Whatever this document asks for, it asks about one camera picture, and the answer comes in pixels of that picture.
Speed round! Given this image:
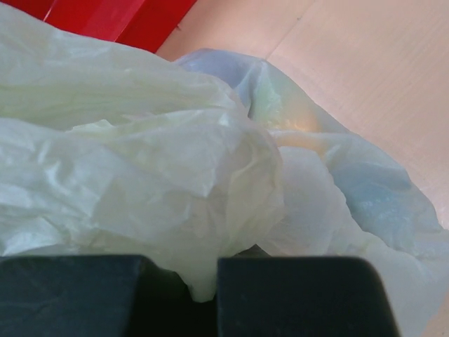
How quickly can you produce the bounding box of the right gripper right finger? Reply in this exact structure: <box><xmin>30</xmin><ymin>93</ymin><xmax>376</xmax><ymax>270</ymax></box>
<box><xmin>217</xmin><ymin>255</ymin><xmax>400</xmax><ymax>336</ymax></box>

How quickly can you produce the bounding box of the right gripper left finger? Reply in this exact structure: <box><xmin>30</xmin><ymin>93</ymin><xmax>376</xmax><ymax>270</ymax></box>
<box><xmin>1</xmin><ymin>256</ymin><xmax>217</xmax><ymax>336</ymax></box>

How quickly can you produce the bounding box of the pale green plastic bag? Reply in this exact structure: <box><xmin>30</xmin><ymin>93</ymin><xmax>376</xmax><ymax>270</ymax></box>
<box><xmin>1</xmin><ymin>5</ymin><xmax>448</xmax><ymax>336</ymax></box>

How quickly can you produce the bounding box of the red plastic tray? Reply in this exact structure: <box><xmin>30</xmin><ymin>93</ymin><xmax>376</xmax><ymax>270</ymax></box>
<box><xmin>4</xmin><ymin>0</ymin><xmax>196</xmax><ymax>53</ymax></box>

